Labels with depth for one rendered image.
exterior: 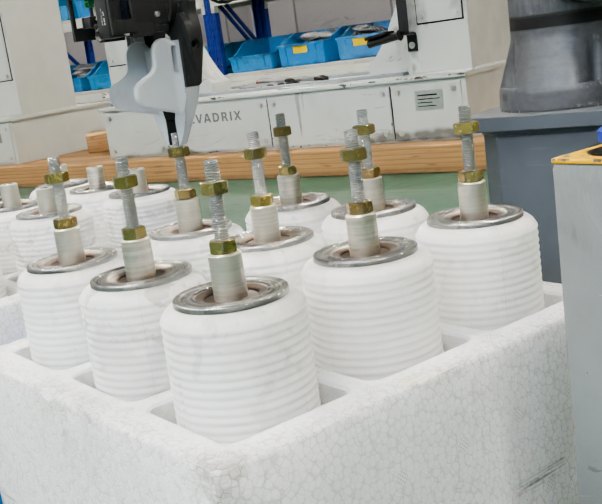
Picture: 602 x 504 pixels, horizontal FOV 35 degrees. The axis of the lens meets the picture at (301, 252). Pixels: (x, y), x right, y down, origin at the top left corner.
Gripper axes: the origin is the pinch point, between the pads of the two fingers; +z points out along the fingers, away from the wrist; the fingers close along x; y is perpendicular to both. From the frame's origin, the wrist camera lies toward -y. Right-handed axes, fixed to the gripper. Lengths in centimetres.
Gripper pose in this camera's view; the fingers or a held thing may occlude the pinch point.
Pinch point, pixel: (181, 128)
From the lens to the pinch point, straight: 86.5
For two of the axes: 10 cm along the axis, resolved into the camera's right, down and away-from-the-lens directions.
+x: 6.4, 0.8, -7.7
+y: -7.6, 2.4, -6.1
